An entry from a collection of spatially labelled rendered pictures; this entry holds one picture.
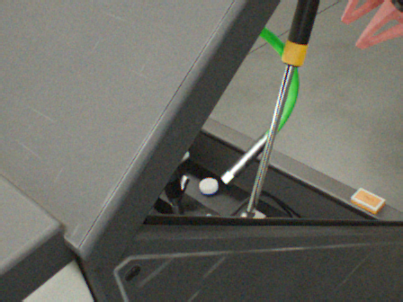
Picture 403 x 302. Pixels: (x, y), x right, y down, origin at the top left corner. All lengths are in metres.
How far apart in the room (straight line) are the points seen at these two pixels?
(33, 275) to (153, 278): 0.11
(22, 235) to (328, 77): 2.72
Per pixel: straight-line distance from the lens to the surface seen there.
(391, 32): 0.82
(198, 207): 1.07
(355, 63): 3.12
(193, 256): 0.48
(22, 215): 0.38
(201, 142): 1.31
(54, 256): 0.38
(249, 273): 0.56
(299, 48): 0.52
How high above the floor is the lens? 1.75
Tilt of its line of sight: 41 degrees down
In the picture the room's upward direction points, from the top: 11 degrees counter-clockwise
